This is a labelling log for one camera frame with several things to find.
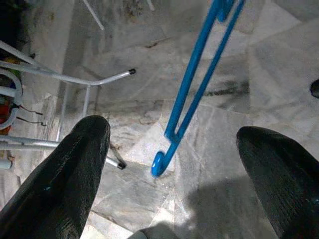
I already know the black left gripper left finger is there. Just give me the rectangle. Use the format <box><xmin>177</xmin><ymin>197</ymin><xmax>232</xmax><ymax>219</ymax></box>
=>
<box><xmin>0</xmin><ymin>115</ymin><xmax>112</xmax><ymax>239</ymax></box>

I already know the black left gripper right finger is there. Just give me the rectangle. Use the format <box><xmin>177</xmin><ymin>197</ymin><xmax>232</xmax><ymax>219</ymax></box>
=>
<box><xmin>236</xmin><ymin>126</ymin><xmax>319</xmax><ymax>239</ymax></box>

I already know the blue plastic clothes hanger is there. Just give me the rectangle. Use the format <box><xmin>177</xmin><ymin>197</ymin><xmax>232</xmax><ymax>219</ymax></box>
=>
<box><xmin>151</xmin><ymin>0</ymin><xmax>246</xmax><ymax>178</ymax></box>

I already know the light blue folding table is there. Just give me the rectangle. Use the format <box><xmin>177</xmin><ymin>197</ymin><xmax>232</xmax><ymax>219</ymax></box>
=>
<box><xmin>0</xmin><ymin>39</ymin><xmax>137</xmax><ymax>170</ymax></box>

